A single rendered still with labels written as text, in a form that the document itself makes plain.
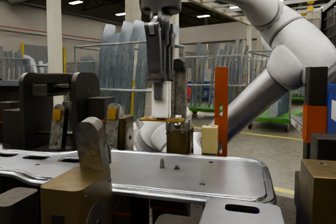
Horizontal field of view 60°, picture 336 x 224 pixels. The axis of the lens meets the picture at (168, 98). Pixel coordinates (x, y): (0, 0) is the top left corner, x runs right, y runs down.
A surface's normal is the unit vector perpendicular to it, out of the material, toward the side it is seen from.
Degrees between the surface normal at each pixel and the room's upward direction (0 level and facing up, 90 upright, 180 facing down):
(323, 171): 0
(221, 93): 90
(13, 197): 0
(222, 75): 90
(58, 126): 78
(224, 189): 0
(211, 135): 90
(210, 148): 90
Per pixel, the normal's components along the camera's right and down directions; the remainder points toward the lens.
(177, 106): -0.26, -0.09
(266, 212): 0.00, -1.00
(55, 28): 0.82, 0.04
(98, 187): 0.97, 0.02
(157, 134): -0.68, 0.01
